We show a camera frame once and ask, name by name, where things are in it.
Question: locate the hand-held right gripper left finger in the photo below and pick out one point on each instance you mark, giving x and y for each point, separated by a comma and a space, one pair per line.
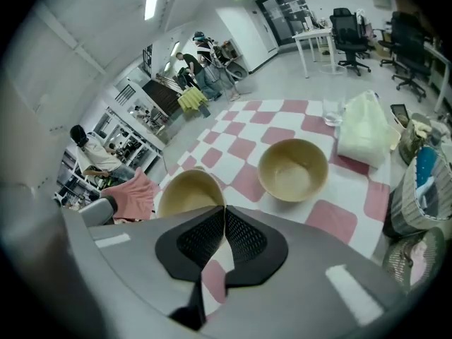
141, 253

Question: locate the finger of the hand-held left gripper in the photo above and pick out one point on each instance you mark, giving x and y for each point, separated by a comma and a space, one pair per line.
95, 210

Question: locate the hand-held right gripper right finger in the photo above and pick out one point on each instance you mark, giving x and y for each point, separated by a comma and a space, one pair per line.
300, 270

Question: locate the pink cloth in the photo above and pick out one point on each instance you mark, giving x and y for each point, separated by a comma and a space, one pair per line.
130, 193

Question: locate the mesh basket pink contents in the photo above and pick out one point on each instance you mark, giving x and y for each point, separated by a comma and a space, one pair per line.
413, 260

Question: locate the dark staircase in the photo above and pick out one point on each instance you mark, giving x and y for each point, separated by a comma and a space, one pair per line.
162, 95

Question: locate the pink white checkered mat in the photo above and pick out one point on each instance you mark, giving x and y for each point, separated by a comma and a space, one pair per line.
243, 147

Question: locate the round table yellow cloth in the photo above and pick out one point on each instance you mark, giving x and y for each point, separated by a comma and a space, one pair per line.
192, 99

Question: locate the small black bin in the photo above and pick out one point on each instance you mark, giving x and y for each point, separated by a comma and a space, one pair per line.
205, 111

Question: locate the clear plastic cup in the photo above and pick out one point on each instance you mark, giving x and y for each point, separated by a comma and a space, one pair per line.
333, 113

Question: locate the grey basket blue contents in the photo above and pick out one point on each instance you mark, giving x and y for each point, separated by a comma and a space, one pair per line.
427, 168

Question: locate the dark woven basket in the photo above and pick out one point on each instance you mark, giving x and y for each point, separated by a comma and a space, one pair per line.
411, 143

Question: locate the black framed tablet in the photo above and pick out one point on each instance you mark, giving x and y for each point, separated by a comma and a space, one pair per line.
400, 115

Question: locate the white desk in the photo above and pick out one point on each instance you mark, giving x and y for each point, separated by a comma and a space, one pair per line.
312, 34
443, 83

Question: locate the black office chair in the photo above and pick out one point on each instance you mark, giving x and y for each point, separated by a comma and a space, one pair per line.
347, 37
409, 48

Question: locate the office chair with clothes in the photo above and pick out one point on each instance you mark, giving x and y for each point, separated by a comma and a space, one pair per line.
367, 30

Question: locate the black double door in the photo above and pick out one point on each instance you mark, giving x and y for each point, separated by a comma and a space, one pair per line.
282, 12

